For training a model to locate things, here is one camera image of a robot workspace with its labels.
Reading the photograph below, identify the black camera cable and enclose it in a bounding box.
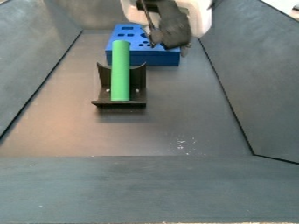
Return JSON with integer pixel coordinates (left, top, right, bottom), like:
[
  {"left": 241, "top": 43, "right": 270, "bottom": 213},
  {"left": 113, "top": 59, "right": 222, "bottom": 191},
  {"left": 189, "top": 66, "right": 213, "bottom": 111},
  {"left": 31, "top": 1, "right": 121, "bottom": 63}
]
[{"left": 139, "top": 0, "right": 158, "bottom": 49}]

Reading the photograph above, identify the black curved fixture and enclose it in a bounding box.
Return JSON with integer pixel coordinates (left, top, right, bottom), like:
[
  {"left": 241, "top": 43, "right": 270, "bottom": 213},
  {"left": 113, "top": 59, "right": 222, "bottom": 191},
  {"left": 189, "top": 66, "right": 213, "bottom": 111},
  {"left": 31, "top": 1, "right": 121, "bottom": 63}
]
[{"left": 91, "top": 64, "right": 147, "bottom": 109}]

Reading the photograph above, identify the blue foam shape board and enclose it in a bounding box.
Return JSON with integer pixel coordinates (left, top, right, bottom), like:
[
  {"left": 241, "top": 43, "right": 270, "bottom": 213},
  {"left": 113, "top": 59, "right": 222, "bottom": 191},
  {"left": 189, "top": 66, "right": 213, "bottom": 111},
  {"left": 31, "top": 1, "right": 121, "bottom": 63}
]
[{"left": 106, "top": 24, "right": 182, "bottom": 67}]

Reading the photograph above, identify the green oval cylinder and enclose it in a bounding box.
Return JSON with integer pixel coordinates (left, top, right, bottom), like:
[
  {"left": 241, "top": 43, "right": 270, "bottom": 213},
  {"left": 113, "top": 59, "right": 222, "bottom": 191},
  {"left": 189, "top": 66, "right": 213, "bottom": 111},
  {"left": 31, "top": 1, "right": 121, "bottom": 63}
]
[{"left": 111, "top": 40, "right": 130, "bottom": 101}]

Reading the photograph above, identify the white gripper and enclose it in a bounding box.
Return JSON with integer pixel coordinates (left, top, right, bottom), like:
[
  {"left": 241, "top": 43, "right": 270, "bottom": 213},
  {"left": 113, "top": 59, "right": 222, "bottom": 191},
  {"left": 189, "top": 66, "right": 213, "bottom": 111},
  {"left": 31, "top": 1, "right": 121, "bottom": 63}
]
[{"left": 121, "top": 0, "right": 213, "bottom": 38}]

